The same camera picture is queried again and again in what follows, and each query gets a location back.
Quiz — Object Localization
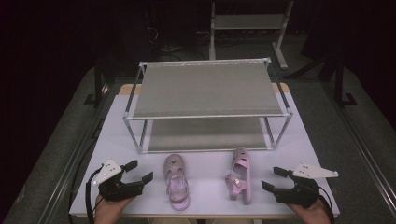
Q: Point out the pink child sandal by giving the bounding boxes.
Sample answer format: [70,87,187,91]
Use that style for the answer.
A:
[163,153,191,212]
[224,147,252,206]

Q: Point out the white metal stand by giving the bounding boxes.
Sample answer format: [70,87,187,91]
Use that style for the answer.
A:
[208,0,295,70]

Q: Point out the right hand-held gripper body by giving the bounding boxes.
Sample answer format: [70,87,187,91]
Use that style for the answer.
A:
[274,161,339,209]

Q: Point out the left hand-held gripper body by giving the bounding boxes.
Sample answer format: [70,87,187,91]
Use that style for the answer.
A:
[92,158,146,202]

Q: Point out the grey two-tier shoe rack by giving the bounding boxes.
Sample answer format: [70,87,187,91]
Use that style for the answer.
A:
[121,57,294,155]

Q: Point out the tangle of background cables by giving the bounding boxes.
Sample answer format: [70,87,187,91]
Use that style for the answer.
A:
[144,8,210,62]

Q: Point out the person's right hand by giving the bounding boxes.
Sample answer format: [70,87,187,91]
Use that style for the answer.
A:
[286,200,331,224]

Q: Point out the person's left hand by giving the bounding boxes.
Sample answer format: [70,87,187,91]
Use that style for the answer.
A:
[94,197,134,224]

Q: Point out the metal floor rail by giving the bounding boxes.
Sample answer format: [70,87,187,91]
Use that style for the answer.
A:
[36,90,110,224]
[321,82,396,213]

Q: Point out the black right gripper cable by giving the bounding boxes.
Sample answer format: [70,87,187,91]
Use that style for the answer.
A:
[317,186,336,224]

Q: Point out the dark metal stand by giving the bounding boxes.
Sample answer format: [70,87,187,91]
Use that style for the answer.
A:
[83,59,110,108]
[333,60,359,108]

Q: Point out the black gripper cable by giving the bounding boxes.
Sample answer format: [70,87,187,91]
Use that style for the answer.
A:
[317,186,336,224]
[85,167,105,224]

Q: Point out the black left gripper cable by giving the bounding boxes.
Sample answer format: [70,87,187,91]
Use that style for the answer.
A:
[85,167,105,224]

